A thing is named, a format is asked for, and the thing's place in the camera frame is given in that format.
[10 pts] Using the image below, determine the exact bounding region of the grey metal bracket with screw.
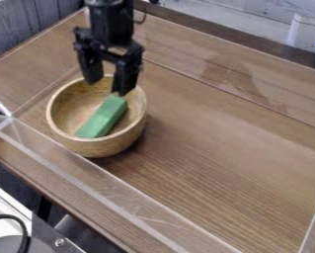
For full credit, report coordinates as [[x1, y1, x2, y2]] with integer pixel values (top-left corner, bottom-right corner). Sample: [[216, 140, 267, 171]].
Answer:
[[28, 214, 85, 253]]

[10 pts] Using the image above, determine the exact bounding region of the green rectangular block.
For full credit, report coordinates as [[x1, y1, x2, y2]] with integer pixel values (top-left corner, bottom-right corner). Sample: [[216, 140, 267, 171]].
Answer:
[[75, 95, 128, 138]]

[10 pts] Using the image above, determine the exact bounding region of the white container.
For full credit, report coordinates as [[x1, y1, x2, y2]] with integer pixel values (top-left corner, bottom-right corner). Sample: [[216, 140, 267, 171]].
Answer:
[[286, 13, 315, 52]]

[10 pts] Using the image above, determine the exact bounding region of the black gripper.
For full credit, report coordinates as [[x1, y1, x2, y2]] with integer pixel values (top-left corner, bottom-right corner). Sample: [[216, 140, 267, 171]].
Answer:
[[72, 0, 145, 96]]

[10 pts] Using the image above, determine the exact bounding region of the clear acrylic front wall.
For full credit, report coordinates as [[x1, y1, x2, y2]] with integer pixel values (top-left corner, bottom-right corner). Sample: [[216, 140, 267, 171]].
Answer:
[[0, 117, 242, 253]]

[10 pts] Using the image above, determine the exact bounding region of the brown wooden bowl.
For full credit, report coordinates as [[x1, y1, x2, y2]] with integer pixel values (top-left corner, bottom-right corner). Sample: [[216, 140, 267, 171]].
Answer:
[[47, 74, 148, 158]]

